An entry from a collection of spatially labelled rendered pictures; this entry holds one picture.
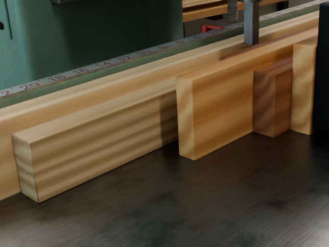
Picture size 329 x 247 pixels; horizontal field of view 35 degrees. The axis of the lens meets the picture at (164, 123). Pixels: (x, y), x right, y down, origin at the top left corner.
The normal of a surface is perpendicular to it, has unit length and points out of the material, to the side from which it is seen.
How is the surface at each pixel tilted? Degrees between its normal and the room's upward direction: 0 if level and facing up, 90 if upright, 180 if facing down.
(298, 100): 90
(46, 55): 90
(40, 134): 0
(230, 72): 90
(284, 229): 0
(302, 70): 90
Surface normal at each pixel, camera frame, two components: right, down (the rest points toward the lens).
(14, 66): -0.72, 0.30
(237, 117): 0.69, 0.24
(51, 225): -0.05, -0.92
